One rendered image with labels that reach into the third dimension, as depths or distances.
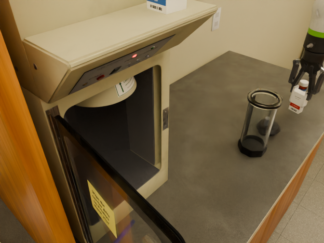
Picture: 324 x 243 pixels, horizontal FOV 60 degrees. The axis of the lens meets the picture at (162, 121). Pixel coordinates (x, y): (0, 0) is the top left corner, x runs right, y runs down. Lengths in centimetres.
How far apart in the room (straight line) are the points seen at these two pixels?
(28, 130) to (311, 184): 222
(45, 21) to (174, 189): 64
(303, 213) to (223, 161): 127
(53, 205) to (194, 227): 46
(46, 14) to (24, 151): 19
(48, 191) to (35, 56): 20
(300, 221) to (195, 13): 183
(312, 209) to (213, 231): 149
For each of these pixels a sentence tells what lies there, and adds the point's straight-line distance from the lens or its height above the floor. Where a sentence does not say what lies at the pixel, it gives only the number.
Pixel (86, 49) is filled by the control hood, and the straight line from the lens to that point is 38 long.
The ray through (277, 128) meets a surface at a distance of 117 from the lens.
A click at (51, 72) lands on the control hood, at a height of 148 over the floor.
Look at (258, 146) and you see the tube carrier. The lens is 103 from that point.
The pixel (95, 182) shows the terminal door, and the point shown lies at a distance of 44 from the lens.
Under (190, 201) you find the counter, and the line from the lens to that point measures 89.
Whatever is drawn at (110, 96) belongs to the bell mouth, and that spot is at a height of 133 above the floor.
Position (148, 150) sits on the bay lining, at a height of 107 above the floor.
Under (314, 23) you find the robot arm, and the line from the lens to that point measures 113.
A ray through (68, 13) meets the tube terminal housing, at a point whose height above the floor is 153.
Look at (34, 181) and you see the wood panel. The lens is 44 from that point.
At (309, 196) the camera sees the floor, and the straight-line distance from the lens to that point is 234.
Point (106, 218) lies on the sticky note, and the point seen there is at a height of 125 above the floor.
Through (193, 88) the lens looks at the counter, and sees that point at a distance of 140.
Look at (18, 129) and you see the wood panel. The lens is 38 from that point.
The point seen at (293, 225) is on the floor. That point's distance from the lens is 213.
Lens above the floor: 165
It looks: 38 degrees down
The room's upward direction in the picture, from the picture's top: straight up
